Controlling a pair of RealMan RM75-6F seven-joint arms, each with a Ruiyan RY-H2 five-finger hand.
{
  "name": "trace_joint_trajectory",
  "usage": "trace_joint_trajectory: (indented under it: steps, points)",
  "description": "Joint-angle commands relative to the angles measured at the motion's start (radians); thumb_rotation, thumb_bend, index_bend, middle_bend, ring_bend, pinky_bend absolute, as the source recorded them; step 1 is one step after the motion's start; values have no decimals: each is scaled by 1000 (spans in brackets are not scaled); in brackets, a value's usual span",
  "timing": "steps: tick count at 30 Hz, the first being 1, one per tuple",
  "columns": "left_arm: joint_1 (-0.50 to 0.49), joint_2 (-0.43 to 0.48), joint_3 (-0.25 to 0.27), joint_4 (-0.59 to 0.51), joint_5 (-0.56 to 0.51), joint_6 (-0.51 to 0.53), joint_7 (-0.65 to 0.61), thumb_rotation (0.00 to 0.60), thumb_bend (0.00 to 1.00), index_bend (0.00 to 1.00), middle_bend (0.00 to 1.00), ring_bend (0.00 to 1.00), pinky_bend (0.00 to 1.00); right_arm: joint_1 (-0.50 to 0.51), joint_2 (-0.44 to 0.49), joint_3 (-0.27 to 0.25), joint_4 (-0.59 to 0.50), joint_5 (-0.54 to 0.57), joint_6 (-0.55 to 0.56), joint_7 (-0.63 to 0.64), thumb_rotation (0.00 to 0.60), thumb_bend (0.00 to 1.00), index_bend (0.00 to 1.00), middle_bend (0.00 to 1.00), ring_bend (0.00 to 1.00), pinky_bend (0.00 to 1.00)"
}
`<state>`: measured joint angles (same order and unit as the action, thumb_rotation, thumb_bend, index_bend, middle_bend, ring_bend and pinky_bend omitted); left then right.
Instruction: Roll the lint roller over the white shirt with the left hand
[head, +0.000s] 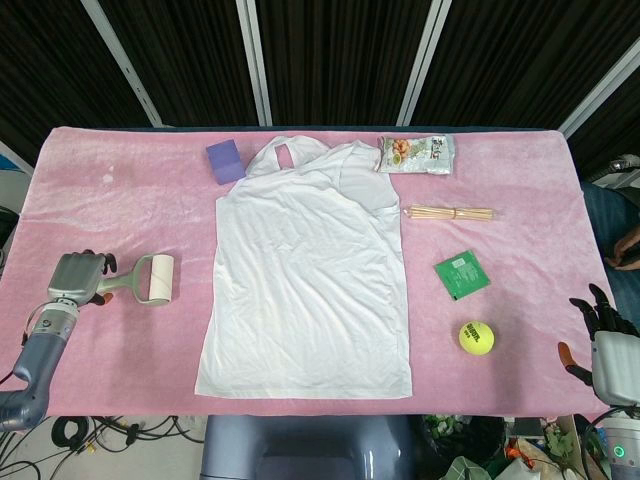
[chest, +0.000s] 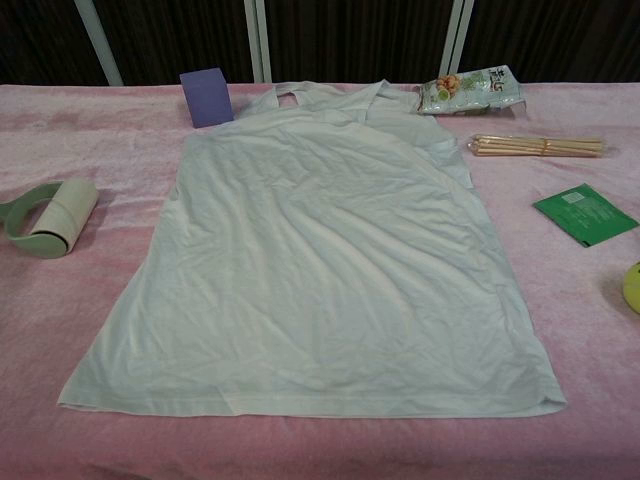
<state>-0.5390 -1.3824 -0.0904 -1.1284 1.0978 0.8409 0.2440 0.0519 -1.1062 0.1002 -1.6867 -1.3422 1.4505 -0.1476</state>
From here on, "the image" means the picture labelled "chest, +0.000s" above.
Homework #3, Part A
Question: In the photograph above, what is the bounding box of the green lint roller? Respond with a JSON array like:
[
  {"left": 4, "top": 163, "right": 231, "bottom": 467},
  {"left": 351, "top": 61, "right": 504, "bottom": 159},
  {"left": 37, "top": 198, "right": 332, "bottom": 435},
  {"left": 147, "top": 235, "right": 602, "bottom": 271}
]
[{"left": 0, "top": 179, "right": 99, "bottom": 260}]

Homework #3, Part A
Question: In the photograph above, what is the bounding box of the white frame post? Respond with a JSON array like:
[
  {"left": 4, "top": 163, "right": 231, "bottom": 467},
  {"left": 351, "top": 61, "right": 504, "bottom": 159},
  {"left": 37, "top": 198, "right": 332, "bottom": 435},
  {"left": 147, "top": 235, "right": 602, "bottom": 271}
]
[
  {"left": 438, "top": 0, "right": 482, "bottom": 81},
  {"left": 78, "top": 0, "right": 124, "bottom": 86},
  {"left": 243, "top": 0, "right": 274, "bottom": 84}
]

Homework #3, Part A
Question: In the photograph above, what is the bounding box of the white tank top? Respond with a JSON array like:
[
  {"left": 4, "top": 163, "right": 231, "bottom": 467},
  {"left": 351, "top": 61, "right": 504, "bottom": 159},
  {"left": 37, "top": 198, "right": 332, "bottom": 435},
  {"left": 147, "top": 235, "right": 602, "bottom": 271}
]
[{"left": 56, "top": 78, "right": 569, "bottom": 419}]

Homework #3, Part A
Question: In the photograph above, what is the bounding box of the green sachet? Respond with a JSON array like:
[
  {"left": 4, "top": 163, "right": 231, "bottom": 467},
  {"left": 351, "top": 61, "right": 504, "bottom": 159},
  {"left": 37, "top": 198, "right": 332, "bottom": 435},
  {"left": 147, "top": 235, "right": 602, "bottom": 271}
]
[{"left": 531, "top": 182, "right": 640, "bottom": 249}]

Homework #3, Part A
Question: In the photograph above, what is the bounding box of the black curtain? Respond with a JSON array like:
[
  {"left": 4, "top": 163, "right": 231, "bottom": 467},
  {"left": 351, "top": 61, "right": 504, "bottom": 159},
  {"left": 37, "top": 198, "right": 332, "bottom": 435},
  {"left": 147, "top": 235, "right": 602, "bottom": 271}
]
[{"left": 0, "top": 0, "right": 640, "bottom": 87}]

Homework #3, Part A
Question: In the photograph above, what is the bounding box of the wooden stick bundle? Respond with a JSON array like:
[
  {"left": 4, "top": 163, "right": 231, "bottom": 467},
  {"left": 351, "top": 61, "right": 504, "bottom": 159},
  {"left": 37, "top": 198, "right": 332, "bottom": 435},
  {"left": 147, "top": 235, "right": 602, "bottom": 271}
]
[{"left": 466, "top": 133, "right": 609, "bottom": 161}]

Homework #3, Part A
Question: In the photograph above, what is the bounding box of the yellow tennis ball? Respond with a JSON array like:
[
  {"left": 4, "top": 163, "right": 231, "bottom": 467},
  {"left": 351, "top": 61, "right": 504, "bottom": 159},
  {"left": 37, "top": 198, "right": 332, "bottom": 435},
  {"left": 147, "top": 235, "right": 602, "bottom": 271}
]
[{"left": 623, "top": 259, "right": 640, "bottom": 316}]

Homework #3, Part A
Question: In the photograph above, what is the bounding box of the pale green snack bag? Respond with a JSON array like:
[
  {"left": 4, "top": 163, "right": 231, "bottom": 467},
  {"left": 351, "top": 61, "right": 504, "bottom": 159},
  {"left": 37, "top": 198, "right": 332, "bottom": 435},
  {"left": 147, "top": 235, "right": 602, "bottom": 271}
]
[{"left": 416, "top": 64, "right": 527, "bottom": 118}]

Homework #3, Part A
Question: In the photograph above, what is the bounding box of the purple box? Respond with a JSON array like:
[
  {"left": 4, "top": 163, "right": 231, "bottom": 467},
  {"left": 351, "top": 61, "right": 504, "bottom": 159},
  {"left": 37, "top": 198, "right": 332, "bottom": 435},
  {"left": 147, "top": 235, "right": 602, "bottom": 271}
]
[{"left": 179, "top": 66, "right": 236, "bottom": 130}]

